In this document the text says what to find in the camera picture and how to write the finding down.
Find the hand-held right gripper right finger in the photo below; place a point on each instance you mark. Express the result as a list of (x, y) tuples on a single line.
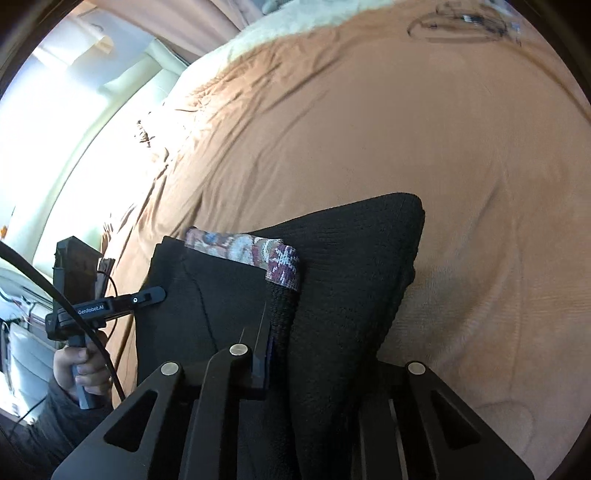
[(415, 392)]

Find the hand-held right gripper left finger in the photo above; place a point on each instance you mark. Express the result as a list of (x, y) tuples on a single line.
[(258, 364)]

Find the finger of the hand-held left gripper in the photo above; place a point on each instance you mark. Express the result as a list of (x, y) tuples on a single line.
[(138, 299)]

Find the black t-shirt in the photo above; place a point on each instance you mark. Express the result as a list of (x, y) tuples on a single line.
[(346, 277)]

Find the person's left forearm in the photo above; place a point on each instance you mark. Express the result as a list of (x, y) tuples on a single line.
[(60, 429)]

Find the person's left hand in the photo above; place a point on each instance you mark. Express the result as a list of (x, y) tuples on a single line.
[(64, 369)]

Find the cream padded headboard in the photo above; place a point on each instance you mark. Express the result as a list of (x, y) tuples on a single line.
[(92, 138)]

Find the orange-brown blanket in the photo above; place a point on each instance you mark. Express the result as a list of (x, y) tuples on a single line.
[(369, 115)]

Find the pink curtain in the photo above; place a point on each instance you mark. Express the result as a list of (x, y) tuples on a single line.
[(184, 23)]

